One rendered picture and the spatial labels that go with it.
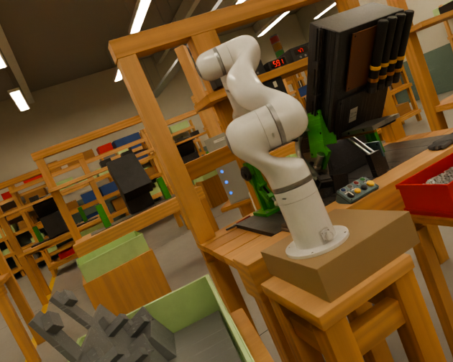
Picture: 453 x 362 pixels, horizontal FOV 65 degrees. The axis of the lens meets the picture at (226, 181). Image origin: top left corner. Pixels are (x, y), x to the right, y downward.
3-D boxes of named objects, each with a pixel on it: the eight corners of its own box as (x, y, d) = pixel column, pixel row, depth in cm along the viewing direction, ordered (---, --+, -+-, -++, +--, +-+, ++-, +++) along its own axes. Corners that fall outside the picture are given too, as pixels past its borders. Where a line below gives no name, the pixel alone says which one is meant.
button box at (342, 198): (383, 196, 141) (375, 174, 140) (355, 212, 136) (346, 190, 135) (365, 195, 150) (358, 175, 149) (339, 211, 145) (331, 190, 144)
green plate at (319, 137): (340, 153, 162) (333, 107, 161) (325, 156, 159) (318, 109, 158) (325, 156, 172) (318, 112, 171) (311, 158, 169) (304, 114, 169)
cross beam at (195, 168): (369, 98, 226) (364, 85, 225) (188, 181, 184) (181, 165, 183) (363, 100, 231) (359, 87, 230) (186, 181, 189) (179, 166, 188)
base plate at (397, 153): (456, 136, 175) (455, 132, 175) (277, 238, 139) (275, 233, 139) (390, 146, 214) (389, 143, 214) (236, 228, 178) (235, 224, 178)
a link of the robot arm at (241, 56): (263, 161, 101) (316, 138, 100) (254, 134, 92) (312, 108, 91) (216, 70, 132) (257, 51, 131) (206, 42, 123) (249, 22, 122)
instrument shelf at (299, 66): (351, 48, 197) (348, 41, 196) (210, 102, 167) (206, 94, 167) (323, 63, 220) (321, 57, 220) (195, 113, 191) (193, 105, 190)
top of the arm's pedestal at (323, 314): (415, 267, 95) (410, 253, 94) (323, 332, 84) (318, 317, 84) (339, 248, 125) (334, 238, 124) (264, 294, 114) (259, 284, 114)
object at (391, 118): (401, 119, 152) (398, 113, 151) (374, 133, 146) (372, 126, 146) (341, 133, 188) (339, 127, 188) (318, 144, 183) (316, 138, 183)
